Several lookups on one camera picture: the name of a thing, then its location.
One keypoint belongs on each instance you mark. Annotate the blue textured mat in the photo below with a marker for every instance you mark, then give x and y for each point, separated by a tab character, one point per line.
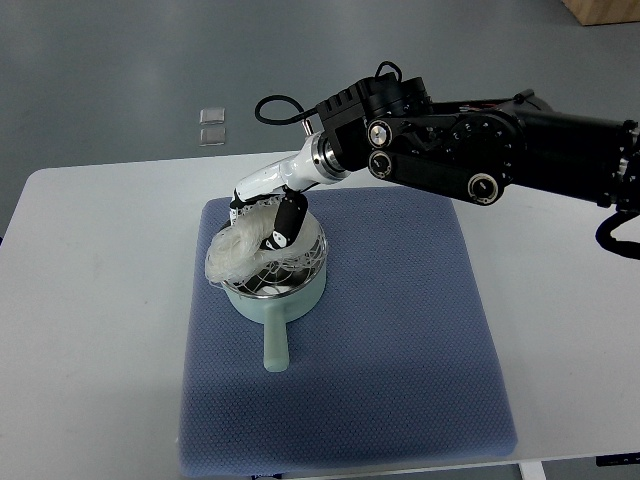
396	362

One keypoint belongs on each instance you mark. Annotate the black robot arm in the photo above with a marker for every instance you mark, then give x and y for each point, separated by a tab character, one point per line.
468	150

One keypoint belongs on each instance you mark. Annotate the white vermicelli noodle nest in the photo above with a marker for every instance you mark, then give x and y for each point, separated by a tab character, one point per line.
235	255

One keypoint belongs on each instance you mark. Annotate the upper clear floor tile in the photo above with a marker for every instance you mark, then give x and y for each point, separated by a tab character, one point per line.
212	115

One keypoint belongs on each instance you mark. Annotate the mint green steel pot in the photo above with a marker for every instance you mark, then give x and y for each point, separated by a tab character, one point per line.
273	300

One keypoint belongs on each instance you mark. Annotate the wooden box corner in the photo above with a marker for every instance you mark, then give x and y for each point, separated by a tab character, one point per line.
603	12

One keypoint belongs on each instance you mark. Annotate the black white robotic hand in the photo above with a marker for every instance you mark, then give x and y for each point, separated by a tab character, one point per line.
280	195

